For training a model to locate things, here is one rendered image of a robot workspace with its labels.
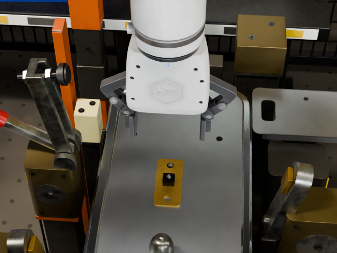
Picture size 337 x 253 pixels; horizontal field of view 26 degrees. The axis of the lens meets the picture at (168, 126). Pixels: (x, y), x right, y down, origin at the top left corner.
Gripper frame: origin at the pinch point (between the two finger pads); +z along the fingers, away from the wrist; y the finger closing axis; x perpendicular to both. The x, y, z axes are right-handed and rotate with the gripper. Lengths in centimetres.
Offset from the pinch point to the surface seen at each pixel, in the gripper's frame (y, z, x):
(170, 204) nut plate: 0.6, 11.6, -4.2
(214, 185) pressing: 6.7, 11.9, -0.2
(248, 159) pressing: 11.6, 12.2, 5.3
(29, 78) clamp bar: -16.8, -9.3, -1.8
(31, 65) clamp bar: -17.0, -9.5, 0.4
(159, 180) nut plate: -1.2, 11.6, -0.1
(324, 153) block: 23.3, 13.9, 8.6
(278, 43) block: 15.8, 5.9, 24.2
